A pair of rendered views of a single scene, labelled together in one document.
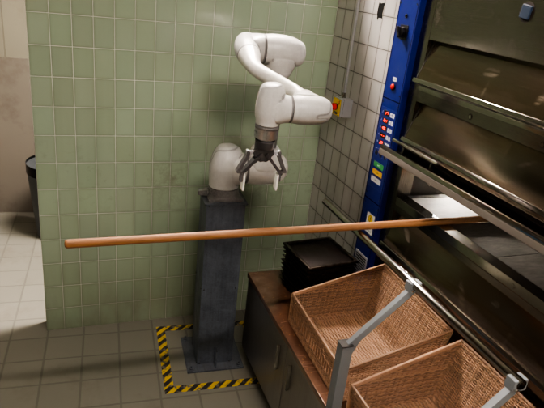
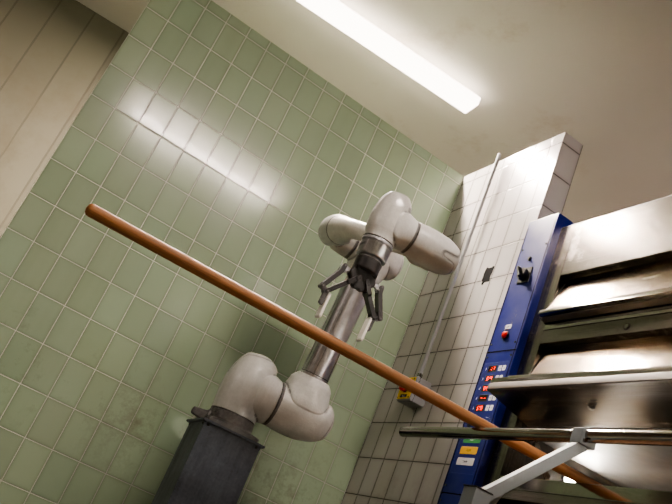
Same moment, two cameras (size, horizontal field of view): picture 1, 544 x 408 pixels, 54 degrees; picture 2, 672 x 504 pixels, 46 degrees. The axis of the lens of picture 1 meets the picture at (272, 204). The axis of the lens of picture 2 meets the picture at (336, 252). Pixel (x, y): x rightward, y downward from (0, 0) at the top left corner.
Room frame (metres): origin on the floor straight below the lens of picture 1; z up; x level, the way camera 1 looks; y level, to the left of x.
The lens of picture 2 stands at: (-0.03, 0.10, 0.66)
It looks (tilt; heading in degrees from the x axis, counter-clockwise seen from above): 22 degrees up; 1
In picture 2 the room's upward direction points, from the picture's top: 23 degrees clockwise
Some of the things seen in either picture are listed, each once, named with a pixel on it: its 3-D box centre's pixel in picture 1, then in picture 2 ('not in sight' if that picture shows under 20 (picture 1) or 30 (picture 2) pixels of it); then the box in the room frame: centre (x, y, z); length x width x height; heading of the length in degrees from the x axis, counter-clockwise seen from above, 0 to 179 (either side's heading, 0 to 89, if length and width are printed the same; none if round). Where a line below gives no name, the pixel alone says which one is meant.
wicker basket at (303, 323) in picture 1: (363, 325); not in sight; (1.98, -0.45, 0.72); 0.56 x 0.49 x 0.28; 21
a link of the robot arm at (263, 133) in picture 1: (265, 131); (373, 251); (1.97, 0.05, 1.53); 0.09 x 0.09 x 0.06
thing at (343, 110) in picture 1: (342, 106); (413, 391); (2.92, -0.32, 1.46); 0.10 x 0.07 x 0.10; 22
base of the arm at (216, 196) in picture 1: (219, 190); (223, 421); (2.57, 0.28, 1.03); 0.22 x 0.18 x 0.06; 108
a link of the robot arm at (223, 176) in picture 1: (227, 165); (249, 386); (2.58, 0.25, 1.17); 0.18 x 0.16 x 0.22; 106
